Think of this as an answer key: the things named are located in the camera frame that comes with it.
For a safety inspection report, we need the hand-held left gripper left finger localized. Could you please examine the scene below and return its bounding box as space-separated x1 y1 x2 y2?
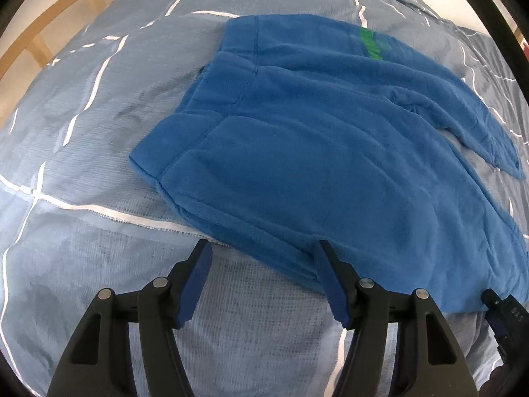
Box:
46 240 213 397

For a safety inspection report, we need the blue checked blanket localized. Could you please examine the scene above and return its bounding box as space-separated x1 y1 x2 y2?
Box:
0 0 529 397

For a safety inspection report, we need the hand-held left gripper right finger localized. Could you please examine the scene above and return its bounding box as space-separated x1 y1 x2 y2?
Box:
314 241 480 397

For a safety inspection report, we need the black cable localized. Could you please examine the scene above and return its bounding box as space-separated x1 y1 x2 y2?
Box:
481 0 529 108

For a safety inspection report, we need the wooden bed frame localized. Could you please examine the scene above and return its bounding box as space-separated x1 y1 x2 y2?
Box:
0 0 137 133

